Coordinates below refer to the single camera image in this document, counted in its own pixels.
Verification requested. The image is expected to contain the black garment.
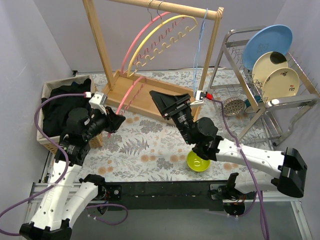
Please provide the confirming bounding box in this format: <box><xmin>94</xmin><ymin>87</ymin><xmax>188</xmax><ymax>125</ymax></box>
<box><xmin>42</xmin><ymin>78</ymin><xmax>92</xmax><ymax>137</ymax></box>

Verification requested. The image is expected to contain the blue wire hanger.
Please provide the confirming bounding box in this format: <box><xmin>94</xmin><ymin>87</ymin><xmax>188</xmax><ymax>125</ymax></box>
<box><xmin>192</xmin><ymin>8</ymin><xmax>208</xmax><ymax>97</ymax></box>

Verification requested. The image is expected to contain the yellow hanger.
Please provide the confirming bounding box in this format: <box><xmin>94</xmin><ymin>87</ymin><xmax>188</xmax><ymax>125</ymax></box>
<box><xmin>121</xmin><ymin>12</ymin><xmax>198</xmax><ymax>77</ymax></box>

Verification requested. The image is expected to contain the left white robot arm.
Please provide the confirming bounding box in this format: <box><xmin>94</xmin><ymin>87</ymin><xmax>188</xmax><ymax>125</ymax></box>
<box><xmin>19</xmin><ymin>106</ymin><xmax>126</xmax><ymax>240</ymax></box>

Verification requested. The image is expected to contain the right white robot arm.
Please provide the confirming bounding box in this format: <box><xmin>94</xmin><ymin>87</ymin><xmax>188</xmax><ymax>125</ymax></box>
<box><xmin>149</xmin><ymin>90</ymin><xmax>308</xmax><ymax>199</ymax></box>

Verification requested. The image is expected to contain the wicker laundry basket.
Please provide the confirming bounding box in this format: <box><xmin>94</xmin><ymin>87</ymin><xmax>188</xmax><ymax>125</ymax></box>
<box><xmin>36</xmin><ymin>74</ymin><xmax>104</xmax><ymax>155</ymax></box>

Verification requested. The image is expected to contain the wooden clothes rack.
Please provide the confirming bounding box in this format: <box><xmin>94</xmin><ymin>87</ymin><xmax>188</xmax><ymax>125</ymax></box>
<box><xmin>83</xmin><ymin>0</ymin><xmax>224</xmax><ymax>121</ymax></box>

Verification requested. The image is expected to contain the green bowl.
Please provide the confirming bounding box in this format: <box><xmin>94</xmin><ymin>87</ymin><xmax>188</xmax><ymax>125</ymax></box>
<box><xmin>186</xmin><ymin>151</ymin><xmax>211</xmax><ymax>172</ymax></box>

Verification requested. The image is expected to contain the patterned small bowl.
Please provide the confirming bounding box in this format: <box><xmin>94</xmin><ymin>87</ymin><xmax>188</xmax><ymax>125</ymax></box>
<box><xmin>223</xmin><ymin>97</ymin><xmax>246</xmax><ymax>117</ymax></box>

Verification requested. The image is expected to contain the cream plate with black spot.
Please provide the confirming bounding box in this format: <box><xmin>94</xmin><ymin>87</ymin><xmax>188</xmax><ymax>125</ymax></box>
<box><xmin>252</xmin><ymin>51</ymin><xmax>288</xmax><ymax>88</ymax></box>

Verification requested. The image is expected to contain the metal dish rack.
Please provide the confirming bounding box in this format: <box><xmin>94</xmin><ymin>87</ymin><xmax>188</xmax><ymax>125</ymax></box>
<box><xmin>208</xmin><ymin>26</ymin><xmax>320</xmax><ymax>150</ymax></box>

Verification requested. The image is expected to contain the cream plate with flower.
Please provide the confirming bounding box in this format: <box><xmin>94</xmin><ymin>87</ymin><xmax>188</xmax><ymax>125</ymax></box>
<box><xmin>261</xmin><ymin>67</ymin><xmax>300</xmax><ymax>101</ymax></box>

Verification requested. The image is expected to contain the blue plate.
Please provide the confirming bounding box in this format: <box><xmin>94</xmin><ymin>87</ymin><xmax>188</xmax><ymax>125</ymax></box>
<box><xmin>242</xmin><ymin>24</ymin><xmax>293</xmax><ymax>70</ymax></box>

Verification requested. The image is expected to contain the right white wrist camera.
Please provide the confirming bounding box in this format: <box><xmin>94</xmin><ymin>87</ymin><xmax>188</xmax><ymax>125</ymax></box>
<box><xmin>190</xmin><ymin>90</ymin><xmax>214</xmax><ymax>107</ymax></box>

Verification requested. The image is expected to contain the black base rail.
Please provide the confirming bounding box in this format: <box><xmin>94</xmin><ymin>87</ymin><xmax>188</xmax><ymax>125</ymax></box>
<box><xmin>77</xmin><ymin>179</ymin><xmax>251</xmax><ymax>217</ymax></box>

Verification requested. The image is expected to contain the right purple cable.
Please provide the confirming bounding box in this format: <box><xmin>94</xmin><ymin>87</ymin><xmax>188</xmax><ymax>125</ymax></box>
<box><xmin>211</xmin><ymin>97</ymin><xmax>271</xmax><ymax>240</ymax></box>

